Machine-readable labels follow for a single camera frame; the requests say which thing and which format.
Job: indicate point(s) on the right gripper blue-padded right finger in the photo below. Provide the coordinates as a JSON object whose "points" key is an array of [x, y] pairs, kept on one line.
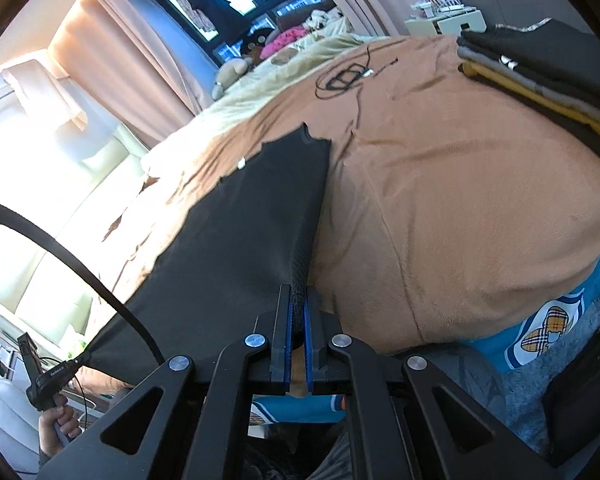
{"points": [[314, 342]]}

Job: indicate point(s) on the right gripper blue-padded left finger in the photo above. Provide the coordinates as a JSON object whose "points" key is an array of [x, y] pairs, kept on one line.
{"points": [[281, 341]]}

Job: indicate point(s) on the black t-shirt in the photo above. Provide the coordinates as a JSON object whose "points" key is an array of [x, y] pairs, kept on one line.
{"points": [[251, 234]]}

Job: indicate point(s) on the stack of folded clothes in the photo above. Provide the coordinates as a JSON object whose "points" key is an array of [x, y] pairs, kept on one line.
{"points": [[549, 66]]}

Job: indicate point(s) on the person's left hand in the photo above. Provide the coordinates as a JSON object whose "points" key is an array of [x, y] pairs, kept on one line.
{"points": [[60, 419]]}

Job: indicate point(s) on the brown bed cover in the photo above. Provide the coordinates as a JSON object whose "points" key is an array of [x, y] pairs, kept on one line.
{"points": [[451, 210]]}

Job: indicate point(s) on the blue patterned bed sheet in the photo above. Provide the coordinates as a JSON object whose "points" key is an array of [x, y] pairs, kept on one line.
{"points": [[476, 365]]}

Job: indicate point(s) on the beige teddy bear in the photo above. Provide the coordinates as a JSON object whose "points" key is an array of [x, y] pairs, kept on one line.
{"points": [[230, 72]]}

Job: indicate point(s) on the pink cloth on bed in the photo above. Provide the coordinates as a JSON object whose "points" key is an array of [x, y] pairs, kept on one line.
{"points": [[282, 40]]}

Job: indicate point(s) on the pink curtain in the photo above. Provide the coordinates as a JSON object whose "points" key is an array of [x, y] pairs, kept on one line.
{"points": [[111, 51]]}

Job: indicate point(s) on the white bedside cabinet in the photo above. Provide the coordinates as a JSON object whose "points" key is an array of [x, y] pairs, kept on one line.
{"points": [[448, 23]]}

